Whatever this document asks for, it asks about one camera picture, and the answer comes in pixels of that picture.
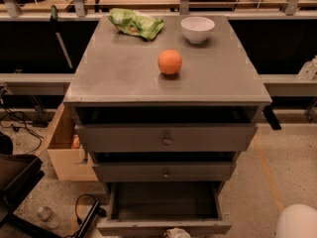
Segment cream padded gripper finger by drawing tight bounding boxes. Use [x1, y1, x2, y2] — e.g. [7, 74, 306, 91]
[165, 228, 191, 238]

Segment green chip bag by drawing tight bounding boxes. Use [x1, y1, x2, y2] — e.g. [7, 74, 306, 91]
[108, 8, 164, 41]

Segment white bowl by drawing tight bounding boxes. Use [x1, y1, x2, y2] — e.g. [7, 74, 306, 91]
[181, 16, 215, 44]

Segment grey drawer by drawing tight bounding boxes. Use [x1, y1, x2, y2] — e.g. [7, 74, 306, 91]
[75, 124, 258, 153]
[97, 181, 232, 237]
[93, 162, 236, 182]

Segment grey bottom drawer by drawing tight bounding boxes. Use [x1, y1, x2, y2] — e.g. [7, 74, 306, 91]
[97, 181, 232, 237]

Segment black floor cables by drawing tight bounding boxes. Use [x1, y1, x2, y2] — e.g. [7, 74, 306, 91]
[0, 86, 44, 155]

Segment metal frame rail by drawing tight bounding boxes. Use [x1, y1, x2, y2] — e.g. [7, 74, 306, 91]
[0, 73, 317, 97]

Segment orange fruit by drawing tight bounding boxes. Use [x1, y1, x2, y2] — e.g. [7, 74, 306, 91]
[158, 50, 182, 75]

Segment grey drawer cabinet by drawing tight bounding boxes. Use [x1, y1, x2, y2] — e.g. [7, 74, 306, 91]
[62, 15, 272, 196]

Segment black office chair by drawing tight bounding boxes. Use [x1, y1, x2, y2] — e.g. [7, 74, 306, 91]
[0, 133, 60, 238]

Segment wooden box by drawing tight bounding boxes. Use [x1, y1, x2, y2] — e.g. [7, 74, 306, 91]
[46, 104, 97, 181]

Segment green handled tool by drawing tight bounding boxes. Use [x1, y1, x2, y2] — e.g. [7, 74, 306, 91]
[50, 5, 73, 69]

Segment clear plastic bottle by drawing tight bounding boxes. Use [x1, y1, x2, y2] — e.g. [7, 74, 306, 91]
[37, 206, 60, 229]

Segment grey middle drawer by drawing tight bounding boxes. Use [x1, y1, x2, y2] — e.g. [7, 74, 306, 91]
[93, 162, 236, 182]

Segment black cable loop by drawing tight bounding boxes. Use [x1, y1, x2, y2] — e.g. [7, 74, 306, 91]
[73, 193, 99, 226]

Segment grey top drawer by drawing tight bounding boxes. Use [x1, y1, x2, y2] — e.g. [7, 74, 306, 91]
[75, 124, 258, 153]

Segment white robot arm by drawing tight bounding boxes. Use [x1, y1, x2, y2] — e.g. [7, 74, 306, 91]
[226, 204, 317, 238]

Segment red can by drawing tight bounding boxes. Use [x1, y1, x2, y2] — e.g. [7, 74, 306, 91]
[71, 135, 80, 149]

